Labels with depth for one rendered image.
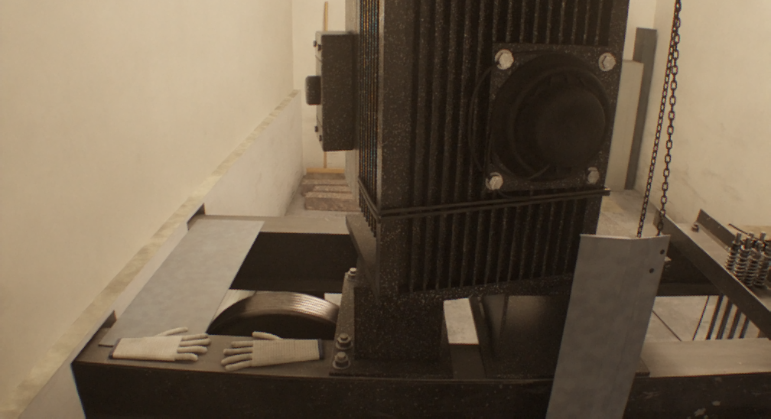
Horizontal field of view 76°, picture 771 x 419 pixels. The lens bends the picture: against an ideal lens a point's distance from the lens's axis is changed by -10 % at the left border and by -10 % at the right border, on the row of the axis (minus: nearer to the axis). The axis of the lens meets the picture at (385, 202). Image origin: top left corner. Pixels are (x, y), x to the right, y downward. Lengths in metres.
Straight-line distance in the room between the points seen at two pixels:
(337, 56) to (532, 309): 0.85
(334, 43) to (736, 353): 1.27
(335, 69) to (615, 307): 0.78
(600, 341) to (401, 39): 0.72
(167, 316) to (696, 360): 1.38
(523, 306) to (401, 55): 0.86
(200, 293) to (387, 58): 0.95
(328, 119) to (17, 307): 0.80
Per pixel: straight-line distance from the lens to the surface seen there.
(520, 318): 1.51
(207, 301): 1.60
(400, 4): 0.97
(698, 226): 2.38
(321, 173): 4.36
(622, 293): 1.16
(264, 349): 1.36
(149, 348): 1.44
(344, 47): 1.25
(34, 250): 1.36
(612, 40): 1.15
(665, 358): 1.51
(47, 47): 1.41
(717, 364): 1.56
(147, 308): 1.62
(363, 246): 1.32
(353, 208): 3.85
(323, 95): 1.26
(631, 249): 1.11
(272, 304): 1.63
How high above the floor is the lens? 1.48
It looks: 21 degrees down
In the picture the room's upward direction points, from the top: 1 degrees clockwise
